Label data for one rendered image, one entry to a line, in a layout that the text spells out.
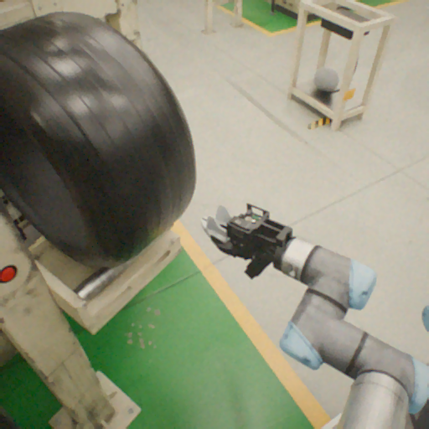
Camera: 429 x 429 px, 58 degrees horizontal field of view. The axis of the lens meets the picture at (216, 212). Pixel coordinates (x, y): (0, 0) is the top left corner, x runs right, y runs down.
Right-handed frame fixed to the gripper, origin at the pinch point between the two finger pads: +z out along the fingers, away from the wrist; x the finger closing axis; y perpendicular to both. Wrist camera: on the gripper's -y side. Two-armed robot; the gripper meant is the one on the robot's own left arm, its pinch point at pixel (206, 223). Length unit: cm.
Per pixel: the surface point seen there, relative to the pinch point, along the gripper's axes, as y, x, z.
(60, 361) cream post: -46, 33, 35
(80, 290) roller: -18.4, 21.5, 26.0
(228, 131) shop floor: -99, -169, 128
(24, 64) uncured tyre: 35.0, 12.2, 25.8
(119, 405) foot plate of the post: -108, 24, 44
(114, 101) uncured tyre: 26.9, 4.2, 14.5
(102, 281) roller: -19.6, 16.0, 24.6
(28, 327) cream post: -23, 35, 33
